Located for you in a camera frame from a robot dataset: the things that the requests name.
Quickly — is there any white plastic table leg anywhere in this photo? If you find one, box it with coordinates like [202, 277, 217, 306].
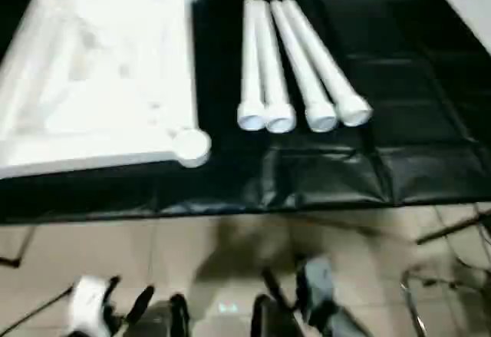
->
[255, 0, 297, 134]
[236, 0, 269, 131]
[282, 0, 374, 127]
[269, 0, 339, 134]

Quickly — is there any white plastic table top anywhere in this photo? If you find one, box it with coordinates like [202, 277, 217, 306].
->
[0, 0, 213, 180]

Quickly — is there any white flat board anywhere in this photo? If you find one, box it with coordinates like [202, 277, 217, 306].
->
[429, 0, 491, 56]

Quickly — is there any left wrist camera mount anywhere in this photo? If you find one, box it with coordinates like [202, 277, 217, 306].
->
[71, 274, 113, 337]

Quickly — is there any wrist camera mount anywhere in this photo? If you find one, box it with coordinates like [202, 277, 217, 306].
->
[71, 274, 113, 337]
[297, 256, 346, 330]

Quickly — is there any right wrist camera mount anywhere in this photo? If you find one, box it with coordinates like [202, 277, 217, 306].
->
[297, 256, 346, 330]

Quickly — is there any chrome tube frame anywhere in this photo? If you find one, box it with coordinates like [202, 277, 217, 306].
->
[400, 267, 427, 337]

